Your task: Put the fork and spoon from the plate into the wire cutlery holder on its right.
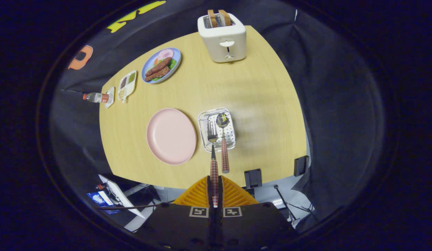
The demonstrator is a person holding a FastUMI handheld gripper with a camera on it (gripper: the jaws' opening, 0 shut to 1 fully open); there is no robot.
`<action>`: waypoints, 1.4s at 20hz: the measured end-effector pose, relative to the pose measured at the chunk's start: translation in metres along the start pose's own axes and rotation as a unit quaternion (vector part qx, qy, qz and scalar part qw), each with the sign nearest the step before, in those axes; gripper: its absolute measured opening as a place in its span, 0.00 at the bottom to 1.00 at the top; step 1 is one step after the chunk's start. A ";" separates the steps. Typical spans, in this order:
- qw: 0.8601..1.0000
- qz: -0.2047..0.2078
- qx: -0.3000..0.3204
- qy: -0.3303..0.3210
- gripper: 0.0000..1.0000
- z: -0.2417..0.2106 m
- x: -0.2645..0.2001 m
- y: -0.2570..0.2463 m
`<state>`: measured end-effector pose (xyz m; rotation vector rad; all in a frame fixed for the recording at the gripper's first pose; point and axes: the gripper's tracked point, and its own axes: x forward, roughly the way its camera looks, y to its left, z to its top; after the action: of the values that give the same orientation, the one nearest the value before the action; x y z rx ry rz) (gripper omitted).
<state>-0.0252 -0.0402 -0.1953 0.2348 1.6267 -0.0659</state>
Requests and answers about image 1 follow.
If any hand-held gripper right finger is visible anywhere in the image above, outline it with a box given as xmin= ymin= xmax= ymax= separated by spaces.
xmin=216 ymin=175 xmax=296 ymax=251

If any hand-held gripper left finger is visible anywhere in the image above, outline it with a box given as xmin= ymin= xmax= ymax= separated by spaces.
xmin=143 ymin=175 xmax=215 ymax=251

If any fork with red checked handle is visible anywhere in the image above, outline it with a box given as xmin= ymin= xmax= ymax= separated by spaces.
xmin=207 ymin=120 xmax=219 ymax=208

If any spoon with red checked handle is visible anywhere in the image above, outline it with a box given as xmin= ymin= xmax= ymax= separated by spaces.
xmin=216 ymin=112 xmax=230 ymax=174

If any black table clamp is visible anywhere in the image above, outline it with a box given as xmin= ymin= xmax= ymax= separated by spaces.
xmin=244 ymin=169 xmax=263 ymax=189
xmin=294 ymin=156 xmax=309 ymax=177

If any black tripod stand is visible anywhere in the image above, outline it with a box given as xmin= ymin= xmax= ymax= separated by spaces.
xmin=273 ymin=185 xmax=301 ymax=224

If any pink plate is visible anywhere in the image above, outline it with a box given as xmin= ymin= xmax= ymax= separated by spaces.
xmin=146 ymin=108 xmax=197 ymax=165

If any white open laptop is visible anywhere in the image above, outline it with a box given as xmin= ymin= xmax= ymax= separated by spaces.
xmin=86 ymin=174 xmax=147 ymax=219

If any brown sausage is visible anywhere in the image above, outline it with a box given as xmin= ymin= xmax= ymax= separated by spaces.
xmin=145 ymin=57 xmax=172 ymax=76
xmin=145 ymin=66 xmax=169 ymax=82

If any white divided condiment dish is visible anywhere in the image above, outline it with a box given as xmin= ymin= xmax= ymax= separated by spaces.
xmin=117 ymin=70 xmax=137 ymax=103

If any blue plate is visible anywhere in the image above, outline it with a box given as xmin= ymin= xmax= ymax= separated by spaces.
xmin=141 ymin=47 xmax=182 ymax=84

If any white square coaster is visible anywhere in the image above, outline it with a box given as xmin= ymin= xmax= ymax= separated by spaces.
xmin=105 ymin=86 xmax=116 ymax=109

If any clear bottle with red cap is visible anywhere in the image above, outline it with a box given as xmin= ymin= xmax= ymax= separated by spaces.
xmin=83 ymin=92 xmax=109 ymax=104

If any black backdrop cloth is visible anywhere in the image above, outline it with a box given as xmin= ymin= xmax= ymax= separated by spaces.
xmin=49 ymin=0 xmax=385 ymax=230

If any white toaster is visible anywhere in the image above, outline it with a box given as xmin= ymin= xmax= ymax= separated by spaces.
xmin=197 ymin=13 xmax=247 ymax=63

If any black cable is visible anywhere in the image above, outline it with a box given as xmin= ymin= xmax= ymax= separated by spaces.
xmin=96 ymin=200 xmax=175 ymax=211

